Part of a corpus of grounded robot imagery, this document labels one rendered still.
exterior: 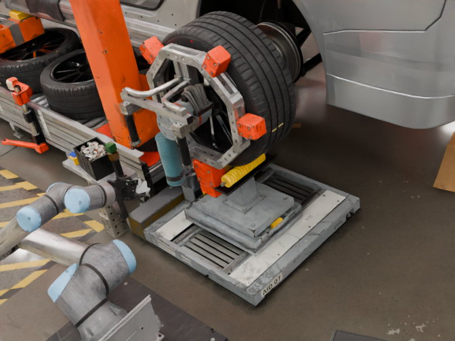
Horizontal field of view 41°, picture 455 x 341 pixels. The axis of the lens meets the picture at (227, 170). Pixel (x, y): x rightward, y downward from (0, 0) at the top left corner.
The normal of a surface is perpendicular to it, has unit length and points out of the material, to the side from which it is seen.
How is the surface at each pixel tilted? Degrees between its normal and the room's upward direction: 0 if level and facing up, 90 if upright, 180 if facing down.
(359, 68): 90
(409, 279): 0
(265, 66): 57
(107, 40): 90
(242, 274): 0
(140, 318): 90
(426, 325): 0
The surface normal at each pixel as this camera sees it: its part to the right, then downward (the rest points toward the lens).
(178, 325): -0.16, -0.80
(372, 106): -0.69, 0.51
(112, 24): 0.71, 0.31
